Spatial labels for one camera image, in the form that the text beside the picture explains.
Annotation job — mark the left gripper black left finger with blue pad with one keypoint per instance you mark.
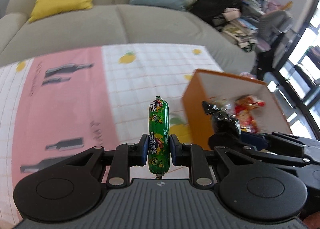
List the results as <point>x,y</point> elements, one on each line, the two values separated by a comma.
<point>96,160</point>

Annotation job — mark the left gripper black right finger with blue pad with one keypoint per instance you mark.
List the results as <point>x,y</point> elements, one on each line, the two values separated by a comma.
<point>205,169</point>

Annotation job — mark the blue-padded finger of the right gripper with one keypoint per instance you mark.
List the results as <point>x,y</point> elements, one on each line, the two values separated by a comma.
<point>235,141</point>

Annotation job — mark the black snack packet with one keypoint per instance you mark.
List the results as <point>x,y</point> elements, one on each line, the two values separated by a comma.
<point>222,122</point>

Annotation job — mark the green sausage stick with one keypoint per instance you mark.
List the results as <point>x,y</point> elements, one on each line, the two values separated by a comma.
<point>158,133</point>

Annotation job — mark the red snack packet in box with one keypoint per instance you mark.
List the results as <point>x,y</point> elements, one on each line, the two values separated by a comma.
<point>243,112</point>

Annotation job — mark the orange storage box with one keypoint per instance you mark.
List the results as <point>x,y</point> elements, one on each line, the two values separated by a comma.
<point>210,98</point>

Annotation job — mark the pink checked tablecloth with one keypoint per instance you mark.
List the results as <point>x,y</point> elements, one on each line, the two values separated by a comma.
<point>58,105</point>

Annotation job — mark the grey office chair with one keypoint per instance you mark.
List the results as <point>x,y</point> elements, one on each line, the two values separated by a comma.
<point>274,23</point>

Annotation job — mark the beige sofa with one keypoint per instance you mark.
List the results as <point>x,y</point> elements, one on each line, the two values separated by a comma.
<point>112,22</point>

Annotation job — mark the black backpack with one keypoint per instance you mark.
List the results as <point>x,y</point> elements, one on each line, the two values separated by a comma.
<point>216,12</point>

